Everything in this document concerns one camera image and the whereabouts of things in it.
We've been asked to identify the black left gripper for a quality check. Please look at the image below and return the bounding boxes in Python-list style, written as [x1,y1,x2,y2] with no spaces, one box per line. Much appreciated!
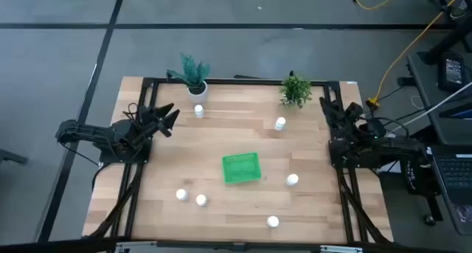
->
[138,103,181,139]

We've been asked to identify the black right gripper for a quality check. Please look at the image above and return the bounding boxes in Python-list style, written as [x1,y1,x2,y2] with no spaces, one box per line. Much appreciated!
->
[319,97,366,136]

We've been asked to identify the green plastic basket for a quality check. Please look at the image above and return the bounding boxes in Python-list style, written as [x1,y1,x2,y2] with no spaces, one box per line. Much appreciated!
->
[221,151,263,185]

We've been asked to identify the teal plant in white pot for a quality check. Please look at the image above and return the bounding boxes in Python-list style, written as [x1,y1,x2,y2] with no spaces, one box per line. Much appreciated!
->
[166,52,212,105]

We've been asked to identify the green leafy potted plant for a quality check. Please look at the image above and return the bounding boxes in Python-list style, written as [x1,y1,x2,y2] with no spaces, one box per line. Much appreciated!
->
[279,72,313,109]

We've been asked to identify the grey side desk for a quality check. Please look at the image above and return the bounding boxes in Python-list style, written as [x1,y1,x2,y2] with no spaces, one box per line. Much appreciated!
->
[407,52,472,147]

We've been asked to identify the black power adapter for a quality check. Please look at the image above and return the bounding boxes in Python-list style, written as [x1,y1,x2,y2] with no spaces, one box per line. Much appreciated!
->
[437,52,466,92]

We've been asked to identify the open laptop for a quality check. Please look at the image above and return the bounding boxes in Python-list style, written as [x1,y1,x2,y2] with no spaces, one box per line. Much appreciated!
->
[429,144,472,235]

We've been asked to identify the black bar with silver brackets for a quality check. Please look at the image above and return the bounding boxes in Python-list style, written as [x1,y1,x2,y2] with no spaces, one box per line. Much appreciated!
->
[0,238,472,253]

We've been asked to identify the person's shoe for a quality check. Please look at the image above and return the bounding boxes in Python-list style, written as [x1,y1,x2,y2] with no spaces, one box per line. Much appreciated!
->
[450,4,471,20]

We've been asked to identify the long yellow extension cable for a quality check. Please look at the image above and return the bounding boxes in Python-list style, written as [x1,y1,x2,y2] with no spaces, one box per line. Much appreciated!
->
[366,0,472,111]

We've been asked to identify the black aluminium table frame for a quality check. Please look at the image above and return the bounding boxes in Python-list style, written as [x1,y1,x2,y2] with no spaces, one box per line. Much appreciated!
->
[83,77,394,246]

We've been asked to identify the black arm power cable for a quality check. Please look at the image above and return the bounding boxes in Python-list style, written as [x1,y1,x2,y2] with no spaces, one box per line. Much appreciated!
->
[58,142,108,191]

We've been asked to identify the white cable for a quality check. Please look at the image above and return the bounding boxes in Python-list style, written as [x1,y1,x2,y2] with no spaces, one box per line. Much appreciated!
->
[386,81,472,134]

